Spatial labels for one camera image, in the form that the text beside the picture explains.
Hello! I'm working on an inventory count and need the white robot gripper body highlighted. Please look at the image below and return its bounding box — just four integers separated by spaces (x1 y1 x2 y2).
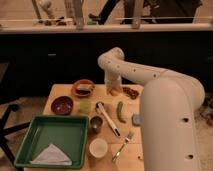
105 77 122 95

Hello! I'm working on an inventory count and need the orange apple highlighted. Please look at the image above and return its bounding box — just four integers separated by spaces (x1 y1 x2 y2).
110 88 121 96

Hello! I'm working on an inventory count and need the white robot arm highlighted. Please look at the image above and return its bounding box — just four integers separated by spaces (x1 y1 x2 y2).
98 47 205 171

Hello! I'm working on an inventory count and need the dark sponge in orange bowl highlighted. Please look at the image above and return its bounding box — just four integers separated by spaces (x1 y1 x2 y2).
76 84 92 94

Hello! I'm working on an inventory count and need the orange bowl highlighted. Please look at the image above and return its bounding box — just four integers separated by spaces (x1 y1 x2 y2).
71 79 95 97

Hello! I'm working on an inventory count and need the dark purple bowl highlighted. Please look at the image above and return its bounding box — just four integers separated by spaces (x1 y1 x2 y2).
51 96 73 115

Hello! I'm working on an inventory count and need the green cucumber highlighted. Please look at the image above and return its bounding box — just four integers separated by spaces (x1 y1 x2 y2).
116 101 126 123

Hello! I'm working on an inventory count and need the small green cup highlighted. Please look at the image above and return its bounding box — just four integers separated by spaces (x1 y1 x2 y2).
79 100 91 114

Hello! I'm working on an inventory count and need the blue sponge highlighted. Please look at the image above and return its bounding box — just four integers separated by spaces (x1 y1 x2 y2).
132 114 140 126

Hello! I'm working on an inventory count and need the small metal cup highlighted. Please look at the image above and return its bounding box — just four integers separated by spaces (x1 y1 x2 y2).
90 116 103 133

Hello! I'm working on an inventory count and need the silver fork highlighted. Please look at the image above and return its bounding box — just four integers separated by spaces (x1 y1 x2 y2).
112 131 134 163

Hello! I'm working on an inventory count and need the green plastic tray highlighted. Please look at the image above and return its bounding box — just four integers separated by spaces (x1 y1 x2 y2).
14 115 89 170

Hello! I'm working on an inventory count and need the white round cup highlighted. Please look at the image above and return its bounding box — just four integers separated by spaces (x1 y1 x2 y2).
89 138 108 159

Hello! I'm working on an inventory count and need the dark counter cabinet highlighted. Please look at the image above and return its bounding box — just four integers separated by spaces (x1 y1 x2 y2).
0 31 213 103

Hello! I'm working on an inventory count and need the white folded napkin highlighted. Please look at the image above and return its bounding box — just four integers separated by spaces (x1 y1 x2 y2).
30 144 72 166

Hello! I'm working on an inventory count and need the black office chair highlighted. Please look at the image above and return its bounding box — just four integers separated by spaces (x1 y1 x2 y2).
0 104 29 164

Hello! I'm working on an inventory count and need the brown chain object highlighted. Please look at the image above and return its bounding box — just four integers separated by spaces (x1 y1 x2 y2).
123 87 139 100

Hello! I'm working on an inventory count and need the white handled kitchen tool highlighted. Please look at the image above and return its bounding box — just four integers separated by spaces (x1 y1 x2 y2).
96 102 121 137

